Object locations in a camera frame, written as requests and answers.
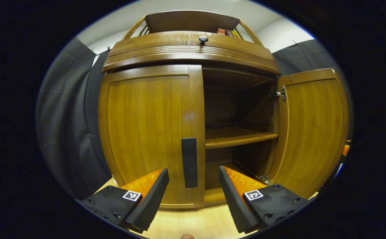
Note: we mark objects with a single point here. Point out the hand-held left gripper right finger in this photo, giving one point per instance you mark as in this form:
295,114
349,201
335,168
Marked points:
234,205

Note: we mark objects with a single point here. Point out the wooden cabinet door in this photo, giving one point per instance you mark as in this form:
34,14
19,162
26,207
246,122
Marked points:
312,132
146,132

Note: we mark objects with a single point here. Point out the wooden inner shelf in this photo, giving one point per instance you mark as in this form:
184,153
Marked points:
236,137

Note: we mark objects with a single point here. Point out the yellow book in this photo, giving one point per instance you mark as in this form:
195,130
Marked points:
236,34

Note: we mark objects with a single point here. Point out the black drawer knob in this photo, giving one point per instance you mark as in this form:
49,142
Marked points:
203,39

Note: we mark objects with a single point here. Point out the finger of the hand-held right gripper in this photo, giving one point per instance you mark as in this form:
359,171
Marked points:
346,148

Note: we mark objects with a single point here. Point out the black backdrop cloth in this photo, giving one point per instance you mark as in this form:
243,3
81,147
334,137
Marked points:
63,126

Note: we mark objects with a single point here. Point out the metal door hinge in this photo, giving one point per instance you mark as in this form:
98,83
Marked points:
266,180
279,94

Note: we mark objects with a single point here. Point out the wooden double-door shoe cabinet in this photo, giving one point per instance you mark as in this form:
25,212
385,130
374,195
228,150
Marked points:
166,46

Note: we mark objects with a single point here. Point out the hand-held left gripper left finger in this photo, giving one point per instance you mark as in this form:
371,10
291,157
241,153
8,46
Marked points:
149,205

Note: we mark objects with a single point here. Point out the dark red book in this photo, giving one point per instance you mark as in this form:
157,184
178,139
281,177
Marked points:
229,33

